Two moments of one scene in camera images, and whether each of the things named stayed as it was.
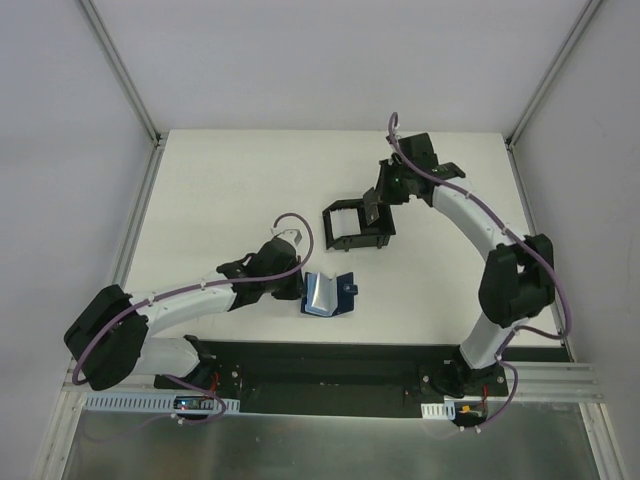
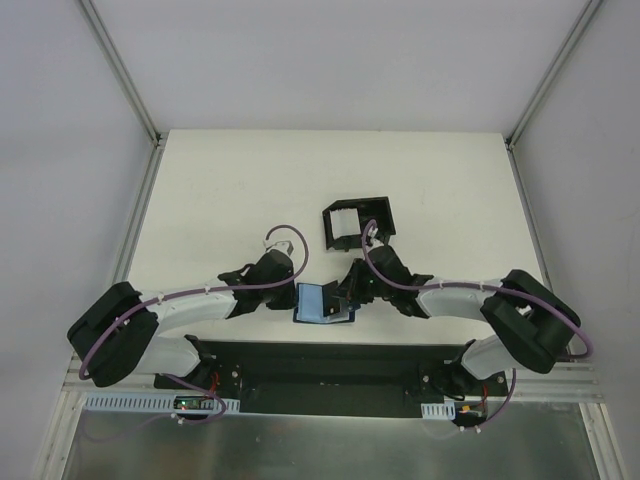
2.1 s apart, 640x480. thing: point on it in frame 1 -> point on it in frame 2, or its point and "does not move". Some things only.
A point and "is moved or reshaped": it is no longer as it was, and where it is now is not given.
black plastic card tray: [374, 236] does not move
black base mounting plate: [352, 378] does not move
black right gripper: [379, 192] -> [350, 288]
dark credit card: [372, 212] -> [331, 298]
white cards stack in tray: [347, 214] does not move
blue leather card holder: [327, 297] is moved or reshaped
